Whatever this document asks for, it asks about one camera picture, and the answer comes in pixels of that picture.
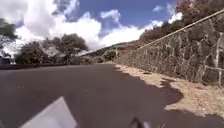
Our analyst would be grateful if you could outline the distant hillside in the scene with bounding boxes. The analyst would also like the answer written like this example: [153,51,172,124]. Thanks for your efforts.
[77,41,136,65]

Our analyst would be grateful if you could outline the grey asphalt road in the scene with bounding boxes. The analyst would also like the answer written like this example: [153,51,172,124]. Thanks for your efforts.
[0,63,224,128]

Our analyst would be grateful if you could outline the broad dark tree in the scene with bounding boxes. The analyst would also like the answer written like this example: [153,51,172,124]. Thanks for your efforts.
[42,32,90,66]

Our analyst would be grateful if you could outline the dark bush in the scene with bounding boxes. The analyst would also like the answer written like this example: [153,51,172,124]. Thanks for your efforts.
[14,41,46,66]

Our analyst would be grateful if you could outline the pale roadside verge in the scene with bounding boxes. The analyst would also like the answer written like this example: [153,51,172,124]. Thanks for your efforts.
[114,63,224,120]

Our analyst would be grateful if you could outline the rough stone retaining wall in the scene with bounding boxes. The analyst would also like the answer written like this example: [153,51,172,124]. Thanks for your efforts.
[112,9,224,89]

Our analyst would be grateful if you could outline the low dark roadside wall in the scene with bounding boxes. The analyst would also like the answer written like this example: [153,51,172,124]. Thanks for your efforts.
[0,63,71,71]

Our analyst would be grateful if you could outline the bushes above stone wall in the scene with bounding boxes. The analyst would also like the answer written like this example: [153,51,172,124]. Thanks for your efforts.
[138,0,224,45]

